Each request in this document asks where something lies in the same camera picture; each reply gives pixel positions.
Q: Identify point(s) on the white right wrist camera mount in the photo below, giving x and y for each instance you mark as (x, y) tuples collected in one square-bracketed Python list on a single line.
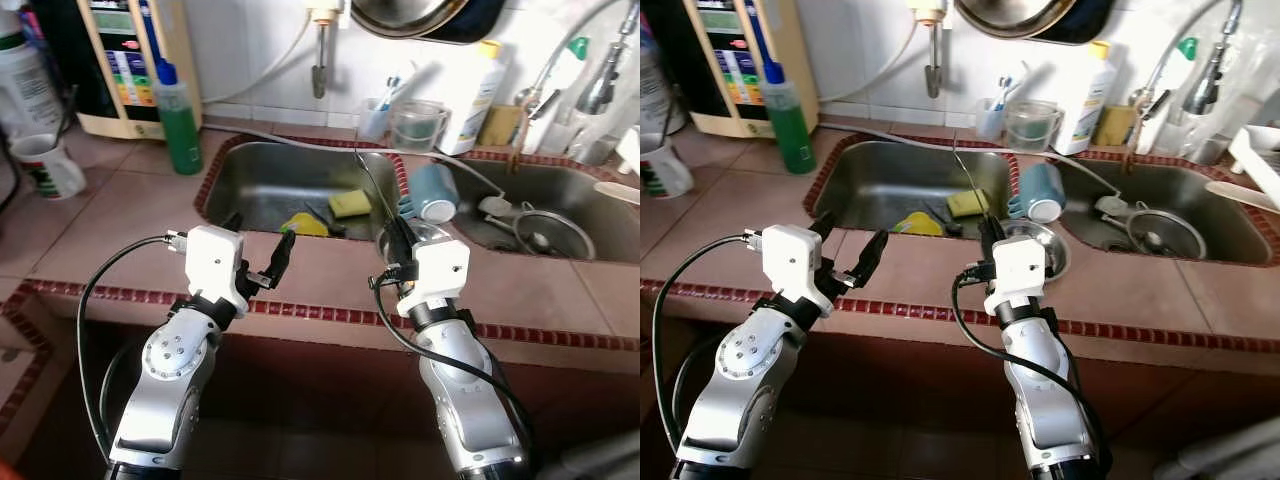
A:
[(1018, 272), (438, 275)]

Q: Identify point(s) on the large white plastic jar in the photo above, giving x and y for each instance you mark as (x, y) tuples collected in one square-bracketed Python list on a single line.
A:
[(660, 95), (28, 85)]

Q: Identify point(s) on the white ionizer tube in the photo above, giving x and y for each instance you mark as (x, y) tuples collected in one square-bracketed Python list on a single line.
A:
[(870, 85), (260, 85)]

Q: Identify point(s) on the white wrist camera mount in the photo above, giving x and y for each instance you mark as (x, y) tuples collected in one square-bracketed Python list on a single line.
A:
[(438, 275), (215, 265), (1018, 272), (795, 265)]

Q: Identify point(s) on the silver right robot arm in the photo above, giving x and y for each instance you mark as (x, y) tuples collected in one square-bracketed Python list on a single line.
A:
[(465, 390), (1045, 390)]

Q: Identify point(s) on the chrome wall tap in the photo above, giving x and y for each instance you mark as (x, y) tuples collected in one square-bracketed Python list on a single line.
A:
[(934, 65), (320, 65)]

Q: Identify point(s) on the blue ceramic mug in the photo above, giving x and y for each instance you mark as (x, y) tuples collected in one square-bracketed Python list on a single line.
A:
[(430, 190), (1037, 190)]

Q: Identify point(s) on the white bottle green cap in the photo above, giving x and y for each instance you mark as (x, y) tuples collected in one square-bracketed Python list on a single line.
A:
[(1187, 47), (578, 47)]

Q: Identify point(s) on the clear plastic bag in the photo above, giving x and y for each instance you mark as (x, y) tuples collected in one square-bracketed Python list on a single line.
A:
[(625, 110), (1255, 80)]

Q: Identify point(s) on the white leaning frame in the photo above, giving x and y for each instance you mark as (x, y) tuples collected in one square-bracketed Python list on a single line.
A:
[(1220, 460), (600, 460)]

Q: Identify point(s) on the white mug green print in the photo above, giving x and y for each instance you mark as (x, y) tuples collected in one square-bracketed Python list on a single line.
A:
[(665, 172), (50, 170)]

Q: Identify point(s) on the round steel strainer lid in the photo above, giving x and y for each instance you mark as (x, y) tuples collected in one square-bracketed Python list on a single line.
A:
[(555, 235), (1168, 235)]

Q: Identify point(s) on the beige water ionizer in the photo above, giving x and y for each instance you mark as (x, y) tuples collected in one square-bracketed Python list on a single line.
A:
[(795, 40), (175, 50)]

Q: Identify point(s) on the beige tap filter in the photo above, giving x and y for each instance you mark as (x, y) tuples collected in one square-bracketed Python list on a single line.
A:
[(928, 10), (325, 10)]

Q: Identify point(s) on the round steel bowl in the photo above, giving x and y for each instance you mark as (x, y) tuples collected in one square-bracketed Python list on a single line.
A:
[(1050, 245), (435, 232)]

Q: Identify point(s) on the small steel cup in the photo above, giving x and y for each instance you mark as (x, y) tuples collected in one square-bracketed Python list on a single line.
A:
[(1207, 150), (592, 150)]

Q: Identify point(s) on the hanging black tray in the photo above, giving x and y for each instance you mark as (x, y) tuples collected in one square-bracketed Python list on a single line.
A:
[(1095, 22), (485, 22)]

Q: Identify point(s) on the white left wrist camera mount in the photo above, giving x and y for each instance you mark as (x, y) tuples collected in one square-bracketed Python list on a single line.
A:
[(795, 265), (215, 265)]

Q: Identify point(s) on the hanging steel pan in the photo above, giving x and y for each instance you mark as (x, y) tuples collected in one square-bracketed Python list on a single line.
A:
[(1010, 18), (405, 18)]

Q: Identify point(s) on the yellow green scouring sponge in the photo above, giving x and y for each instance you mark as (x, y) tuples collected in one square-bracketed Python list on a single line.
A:
[(966, 204), (350, 204)]

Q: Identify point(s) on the yellow plastic bowl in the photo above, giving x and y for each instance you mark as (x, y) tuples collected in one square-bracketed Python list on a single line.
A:
[(915, 226), (303, 226)]

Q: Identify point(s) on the clear toothbrush cup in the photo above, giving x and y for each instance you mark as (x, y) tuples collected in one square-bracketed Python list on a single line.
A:
[(990, 122), (373, 122)]

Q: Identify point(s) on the plain yellow sponge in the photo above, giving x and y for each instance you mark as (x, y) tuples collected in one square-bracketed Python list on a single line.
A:
[(498, 127), (1112, 127)]

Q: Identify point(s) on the clear plastic bucket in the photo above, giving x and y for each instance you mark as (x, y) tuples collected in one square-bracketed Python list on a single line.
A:
[(415, 128), (1030, 128)]

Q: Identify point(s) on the blue white toothbrush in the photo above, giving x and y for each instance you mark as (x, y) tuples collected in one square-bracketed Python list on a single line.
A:
[(1005, 90), (392, 90)]

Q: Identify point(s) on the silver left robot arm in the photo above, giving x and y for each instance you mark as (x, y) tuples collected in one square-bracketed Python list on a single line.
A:
[(745, 370), (170, 370)]

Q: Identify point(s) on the white detergent bottle yellow cap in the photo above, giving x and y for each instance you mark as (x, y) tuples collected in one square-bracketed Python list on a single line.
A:
[(472, 105), (1087, 105)]

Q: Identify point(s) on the black utensil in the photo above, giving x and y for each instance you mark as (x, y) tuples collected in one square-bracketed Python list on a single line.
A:
[(940, 218), (325, 218)]

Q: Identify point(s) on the chrome gooseneck faucet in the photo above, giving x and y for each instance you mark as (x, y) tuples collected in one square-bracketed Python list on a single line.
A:
[(600, 90), (1205, 85)]

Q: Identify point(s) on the steel sink basin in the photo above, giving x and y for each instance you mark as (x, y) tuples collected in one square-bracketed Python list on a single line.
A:
[(880, 180), (570, 190), (270, 180), (1170, 190)]

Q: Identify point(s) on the green liquid bottle blue cap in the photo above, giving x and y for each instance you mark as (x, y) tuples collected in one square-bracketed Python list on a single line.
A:
[(180, 135), (792, 135)]

